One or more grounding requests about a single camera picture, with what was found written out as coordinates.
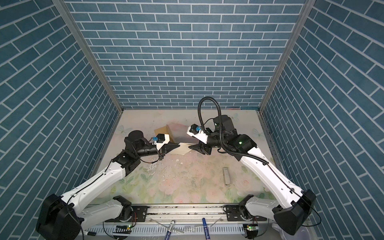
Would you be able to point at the left circuit board green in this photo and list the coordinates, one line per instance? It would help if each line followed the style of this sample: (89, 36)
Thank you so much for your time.
(121, 232)

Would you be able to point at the circuit board green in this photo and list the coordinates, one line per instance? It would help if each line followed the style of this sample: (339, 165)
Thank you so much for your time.
(121, 232)
(251, 231)

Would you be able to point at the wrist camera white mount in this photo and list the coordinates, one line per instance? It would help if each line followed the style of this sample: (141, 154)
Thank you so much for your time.
(197, 132)
(160, 140)

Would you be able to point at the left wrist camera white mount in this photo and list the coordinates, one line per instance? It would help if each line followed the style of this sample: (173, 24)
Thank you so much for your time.
(160, 140)

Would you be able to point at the right circuit board green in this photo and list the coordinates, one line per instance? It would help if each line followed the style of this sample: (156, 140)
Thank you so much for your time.
(251, 231)

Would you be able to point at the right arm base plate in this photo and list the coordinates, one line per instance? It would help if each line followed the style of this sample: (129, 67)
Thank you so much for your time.
(236, 213)

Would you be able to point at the cream letter paper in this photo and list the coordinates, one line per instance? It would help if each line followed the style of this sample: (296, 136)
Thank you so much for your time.
(183, 149)

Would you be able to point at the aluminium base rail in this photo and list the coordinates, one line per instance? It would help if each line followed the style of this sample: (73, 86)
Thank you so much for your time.
(188, 221)

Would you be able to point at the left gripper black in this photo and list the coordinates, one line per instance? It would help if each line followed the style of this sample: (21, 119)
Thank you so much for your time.
(168, 147)

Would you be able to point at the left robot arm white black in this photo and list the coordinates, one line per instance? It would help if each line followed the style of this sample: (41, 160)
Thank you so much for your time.
(64, 217)

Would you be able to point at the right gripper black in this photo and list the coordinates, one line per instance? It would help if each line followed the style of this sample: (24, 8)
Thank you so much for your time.
(203, 148)

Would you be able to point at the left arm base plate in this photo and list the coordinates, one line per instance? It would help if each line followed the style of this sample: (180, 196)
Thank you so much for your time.
(139, 213)

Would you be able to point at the blue white marker pen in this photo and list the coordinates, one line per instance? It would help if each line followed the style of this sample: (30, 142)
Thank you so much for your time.
(169, 231)

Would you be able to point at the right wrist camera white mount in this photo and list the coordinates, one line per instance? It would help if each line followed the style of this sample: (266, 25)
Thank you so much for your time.
(197, 132)

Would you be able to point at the brown kraft envelope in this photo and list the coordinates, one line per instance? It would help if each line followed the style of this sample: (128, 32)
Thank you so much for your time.
(165, 130)

